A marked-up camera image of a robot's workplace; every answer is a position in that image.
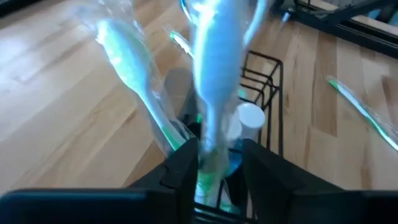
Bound grey blue toothbrush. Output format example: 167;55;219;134
183;0;270;215

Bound black aluminium table frame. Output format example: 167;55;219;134
273;0;398;60

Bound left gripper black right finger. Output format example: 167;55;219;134
242;138;343;202

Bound green toothbrush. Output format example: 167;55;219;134
70;0;195;155
169;29;195;60
325;75;398;154

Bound black wire caddy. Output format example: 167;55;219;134
174;49;285;224

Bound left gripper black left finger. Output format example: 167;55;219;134
127;138;200;203

